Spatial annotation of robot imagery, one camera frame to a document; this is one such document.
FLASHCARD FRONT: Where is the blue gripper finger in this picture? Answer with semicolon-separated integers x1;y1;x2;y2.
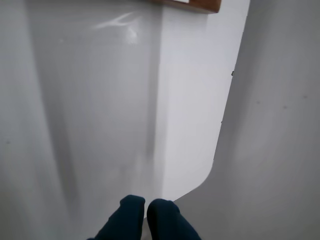
146;198;201;240
87;194;146;240

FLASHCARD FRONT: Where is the wooden chessboard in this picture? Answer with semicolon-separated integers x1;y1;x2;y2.
147;0;223;14

